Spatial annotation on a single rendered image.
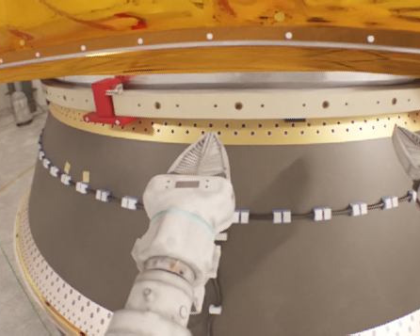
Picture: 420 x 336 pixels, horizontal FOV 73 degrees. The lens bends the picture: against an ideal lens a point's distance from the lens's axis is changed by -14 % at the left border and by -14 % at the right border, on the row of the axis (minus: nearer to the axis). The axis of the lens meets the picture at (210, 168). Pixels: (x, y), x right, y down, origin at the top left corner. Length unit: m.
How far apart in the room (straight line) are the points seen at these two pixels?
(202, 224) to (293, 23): 0.43
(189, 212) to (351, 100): 0.40
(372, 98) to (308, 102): 0.13
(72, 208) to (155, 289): 0.62
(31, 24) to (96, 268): 0.61
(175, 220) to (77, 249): 0.59
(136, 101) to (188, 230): 0.39
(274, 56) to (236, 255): 0.39
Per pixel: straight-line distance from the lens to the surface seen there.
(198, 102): 0.59
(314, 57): 0.64
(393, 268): 0.77
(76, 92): 0.80
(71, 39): 0.83
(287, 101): 0.58
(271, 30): 0.64
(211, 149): 0.46
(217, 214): 0.35
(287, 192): 0.64
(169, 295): 0.28
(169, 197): 0.35
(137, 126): 0.72
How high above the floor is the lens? 1.86
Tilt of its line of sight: 27 degrees down
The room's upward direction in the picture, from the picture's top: 4 degrees counter-clockwise
